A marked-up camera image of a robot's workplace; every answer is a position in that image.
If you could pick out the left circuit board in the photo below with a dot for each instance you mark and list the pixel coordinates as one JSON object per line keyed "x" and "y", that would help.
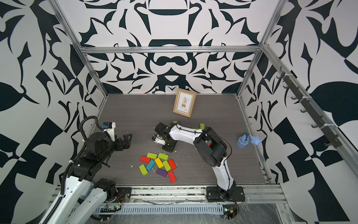
{"x": 110, "y": 208}

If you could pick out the white cable duct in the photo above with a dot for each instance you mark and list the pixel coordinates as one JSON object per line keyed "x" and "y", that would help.
{"x": 149, "y": 209}

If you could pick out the red block centre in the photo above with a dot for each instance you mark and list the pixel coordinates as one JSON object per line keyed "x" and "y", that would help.
{"x": 172, "y": 164}

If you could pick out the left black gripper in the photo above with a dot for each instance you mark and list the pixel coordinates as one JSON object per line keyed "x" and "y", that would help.
{"x": 127, "y": 143}

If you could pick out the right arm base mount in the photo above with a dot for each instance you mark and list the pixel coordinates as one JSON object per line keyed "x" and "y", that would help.
{"x": 216, "y": 194}

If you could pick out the teal block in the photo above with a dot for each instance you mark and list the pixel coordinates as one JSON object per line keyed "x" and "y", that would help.
{"x": 150, "y": 165}

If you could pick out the red block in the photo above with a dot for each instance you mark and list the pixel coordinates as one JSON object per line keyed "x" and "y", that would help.
{"x": 145, "y": 159}
{"x": 172, "y": 177}
{"x": 172, "y": 164}

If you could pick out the purple block lower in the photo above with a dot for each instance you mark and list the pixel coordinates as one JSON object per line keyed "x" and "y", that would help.
{"x": 162, "y": 172}

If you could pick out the right circuit board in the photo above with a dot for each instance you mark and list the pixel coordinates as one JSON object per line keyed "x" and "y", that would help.
{"x": 229, "y": 213}

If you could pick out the blue cloth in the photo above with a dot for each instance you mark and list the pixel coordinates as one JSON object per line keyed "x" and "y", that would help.
{"x": 246, "y": 138}

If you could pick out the circuit board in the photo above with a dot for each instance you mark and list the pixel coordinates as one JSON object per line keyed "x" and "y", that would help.
{"x": 110, "y": 208}
{"x": 229, "y": 213}

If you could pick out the wooden picture frame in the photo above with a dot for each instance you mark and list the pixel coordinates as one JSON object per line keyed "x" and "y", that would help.
{"x": 184, "y": 102}

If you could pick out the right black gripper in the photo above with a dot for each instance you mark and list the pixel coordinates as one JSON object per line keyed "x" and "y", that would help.
{"x": 167, "y": 149}

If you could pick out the yellow block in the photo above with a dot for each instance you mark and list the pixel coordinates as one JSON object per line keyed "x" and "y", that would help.
{"x": 159, "y": 163}

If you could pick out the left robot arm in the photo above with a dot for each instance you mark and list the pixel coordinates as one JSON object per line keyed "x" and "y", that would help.
{"x": 79, "y": 196}

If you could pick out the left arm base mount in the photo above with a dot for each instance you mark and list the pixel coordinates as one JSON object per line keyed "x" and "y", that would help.
{"x": 122, "y": 195}

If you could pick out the red block bottom left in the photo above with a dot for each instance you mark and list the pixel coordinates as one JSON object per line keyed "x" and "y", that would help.
{"x": 172, "y": 177}

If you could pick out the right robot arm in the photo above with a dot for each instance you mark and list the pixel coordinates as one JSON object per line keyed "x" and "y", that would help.
{"x": 210, "y": 146}

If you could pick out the black wall hook rail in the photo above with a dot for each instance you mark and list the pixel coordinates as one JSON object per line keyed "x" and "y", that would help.
{"x": 312, "y": 108}

